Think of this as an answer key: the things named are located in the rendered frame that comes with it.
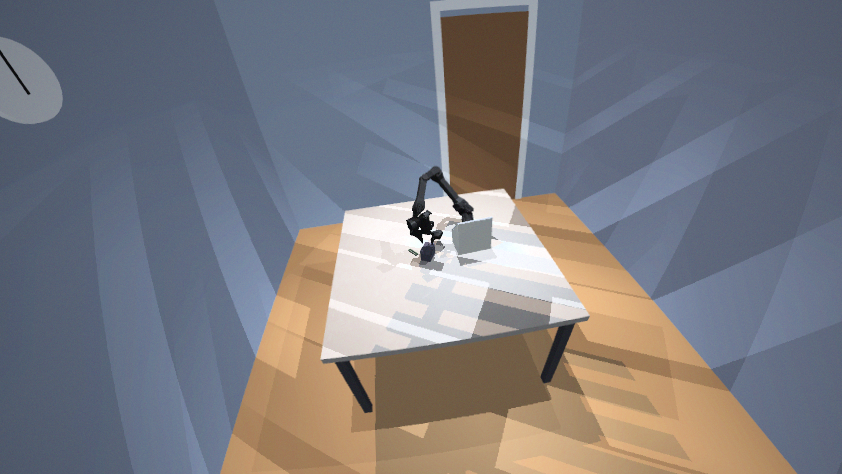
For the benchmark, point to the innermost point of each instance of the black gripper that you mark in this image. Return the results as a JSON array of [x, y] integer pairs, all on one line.
[[427, 231]]

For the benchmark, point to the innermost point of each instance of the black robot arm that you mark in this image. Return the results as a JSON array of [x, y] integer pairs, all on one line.
[[460, 204]]

